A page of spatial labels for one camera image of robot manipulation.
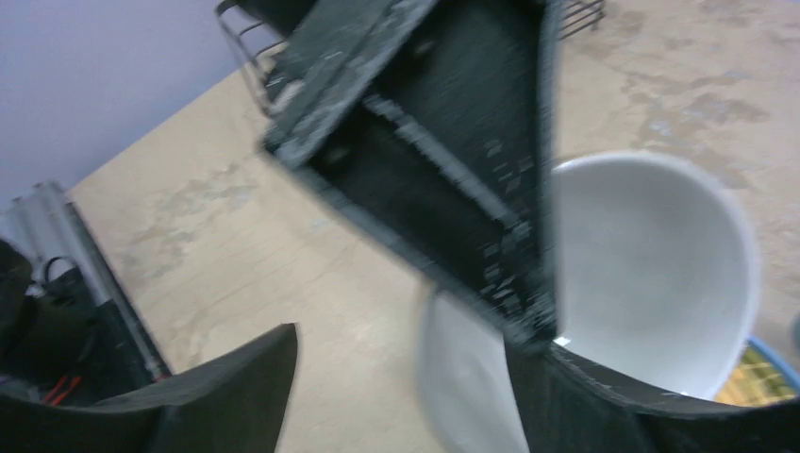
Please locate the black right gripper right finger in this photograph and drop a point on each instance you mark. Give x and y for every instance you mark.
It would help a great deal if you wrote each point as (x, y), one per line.
(570, 404)

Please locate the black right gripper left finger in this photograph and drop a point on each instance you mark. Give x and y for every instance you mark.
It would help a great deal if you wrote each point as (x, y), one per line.
(234, 403)

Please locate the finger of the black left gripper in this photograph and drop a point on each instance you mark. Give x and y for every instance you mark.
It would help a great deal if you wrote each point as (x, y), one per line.
(332, 57)
(442, 153)

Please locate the white ceramic bowl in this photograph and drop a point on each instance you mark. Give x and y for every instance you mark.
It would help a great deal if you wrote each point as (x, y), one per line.
(658, 279)

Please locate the blue plate with bamboo pattern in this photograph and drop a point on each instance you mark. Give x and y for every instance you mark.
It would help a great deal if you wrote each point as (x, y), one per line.
(761, 378)

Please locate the black wire dish rack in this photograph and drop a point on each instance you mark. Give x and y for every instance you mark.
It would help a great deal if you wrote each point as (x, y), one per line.
(238, 18)

